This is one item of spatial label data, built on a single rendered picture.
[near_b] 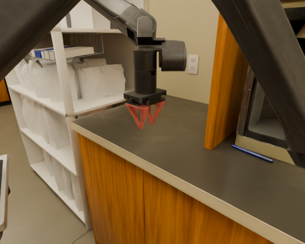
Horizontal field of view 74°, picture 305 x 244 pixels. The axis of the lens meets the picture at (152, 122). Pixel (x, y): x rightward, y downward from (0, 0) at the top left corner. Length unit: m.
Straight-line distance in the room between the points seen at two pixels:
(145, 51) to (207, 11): 0.84
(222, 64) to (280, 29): 0.37
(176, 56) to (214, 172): 0.36
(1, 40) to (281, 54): 0.30
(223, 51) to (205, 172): 0.37
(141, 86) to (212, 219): 0.43
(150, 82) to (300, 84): 0.30
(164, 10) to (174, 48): 0.96
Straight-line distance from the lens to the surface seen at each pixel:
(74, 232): 1.78
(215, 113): 0.71
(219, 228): 0.68
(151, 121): 0.58
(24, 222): 1.99
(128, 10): 0.56
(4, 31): 0.21
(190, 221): 0.73
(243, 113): 0.76
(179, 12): 1.39
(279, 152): 0.79
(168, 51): 0.50
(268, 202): 0.61
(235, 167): 0.70
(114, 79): 1.52
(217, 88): 0.69
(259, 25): 0.30
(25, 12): 0.21
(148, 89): 0.50
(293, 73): 0.33
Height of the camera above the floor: 1.32
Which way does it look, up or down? 23 degrees down
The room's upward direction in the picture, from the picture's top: straight up
